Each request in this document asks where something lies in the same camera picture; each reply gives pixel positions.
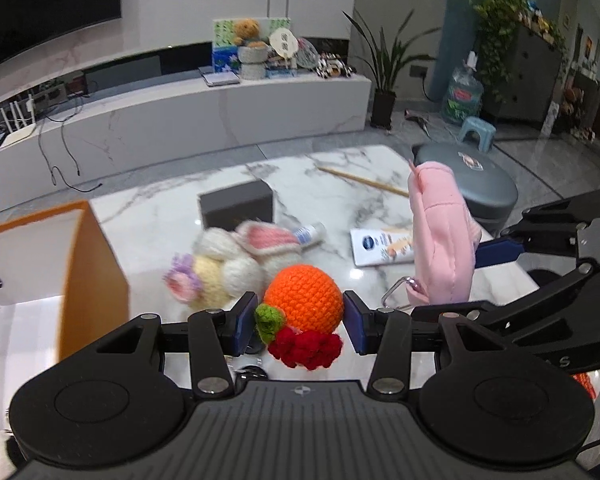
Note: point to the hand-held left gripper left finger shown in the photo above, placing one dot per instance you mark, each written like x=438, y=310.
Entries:
x=245, y=322

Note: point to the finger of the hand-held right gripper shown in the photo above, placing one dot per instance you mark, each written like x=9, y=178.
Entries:
x=555, y=300
x=500, y=251

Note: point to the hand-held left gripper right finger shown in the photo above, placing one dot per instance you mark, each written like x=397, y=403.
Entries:
x=354, y=325

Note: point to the crochet orange fruit toy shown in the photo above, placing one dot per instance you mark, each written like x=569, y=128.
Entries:
x=305, y=295

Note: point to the crochet bunny plush toy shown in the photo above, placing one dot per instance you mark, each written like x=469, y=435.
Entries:
x=225, y=265

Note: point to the pink fabric pouch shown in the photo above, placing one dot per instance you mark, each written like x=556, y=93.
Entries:
x=440, y=230

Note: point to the orange storage box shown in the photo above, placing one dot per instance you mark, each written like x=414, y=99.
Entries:
x=95, y=270

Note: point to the white marble desktop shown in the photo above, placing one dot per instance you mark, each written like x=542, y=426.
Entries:
x=330, y=200

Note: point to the orange knitted item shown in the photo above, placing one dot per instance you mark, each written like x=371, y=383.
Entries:
x=586, y=385

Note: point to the grey round stool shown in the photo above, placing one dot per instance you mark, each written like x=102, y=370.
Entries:
x=480, y=180

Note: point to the white and orange packet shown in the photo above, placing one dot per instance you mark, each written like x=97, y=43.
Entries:
x=375, y=247

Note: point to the small white cream tube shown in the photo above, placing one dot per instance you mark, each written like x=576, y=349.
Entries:
x=307, y=234

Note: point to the black cardboard box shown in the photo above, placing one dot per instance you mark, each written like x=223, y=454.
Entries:
x=237, y=205

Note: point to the blue plastic stool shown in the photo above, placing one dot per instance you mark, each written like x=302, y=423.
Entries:
x=476, y=130

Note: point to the wooden chopstick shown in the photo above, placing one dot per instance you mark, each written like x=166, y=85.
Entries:
x=365, y=180

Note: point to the large clear water jug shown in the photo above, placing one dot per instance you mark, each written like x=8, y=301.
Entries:
x=462, y=95

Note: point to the grey drawer cabinet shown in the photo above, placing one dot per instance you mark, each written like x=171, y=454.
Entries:
x=525, y=80

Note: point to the potted long-leaf plant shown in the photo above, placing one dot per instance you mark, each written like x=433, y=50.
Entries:
x=382, y=102

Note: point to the white marble tv cabinet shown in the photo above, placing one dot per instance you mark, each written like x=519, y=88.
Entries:
x=180, y=120

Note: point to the trailing green vine plant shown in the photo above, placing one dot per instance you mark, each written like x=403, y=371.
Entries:
x=497, y=15

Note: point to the grey closed notebook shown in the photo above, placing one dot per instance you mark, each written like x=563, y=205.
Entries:
x=220, y=78

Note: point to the row of small figurines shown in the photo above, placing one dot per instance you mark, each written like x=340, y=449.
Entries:
x=332, y=67

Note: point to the grey woven basket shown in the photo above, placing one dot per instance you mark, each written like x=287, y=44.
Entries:
x=252, y=62

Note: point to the blue tissue box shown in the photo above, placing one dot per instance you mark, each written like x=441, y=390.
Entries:
x=224, y=59

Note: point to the white round paper fan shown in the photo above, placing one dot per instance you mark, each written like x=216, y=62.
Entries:
x=283, y=42

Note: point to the brown teddy bear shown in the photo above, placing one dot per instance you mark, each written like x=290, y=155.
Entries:
x=246, y=32

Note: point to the green tissue pack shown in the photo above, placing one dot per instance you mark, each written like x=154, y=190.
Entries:
x=222, y=30

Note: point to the white wifi router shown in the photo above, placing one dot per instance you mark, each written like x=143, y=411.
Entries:
x=20, y=132

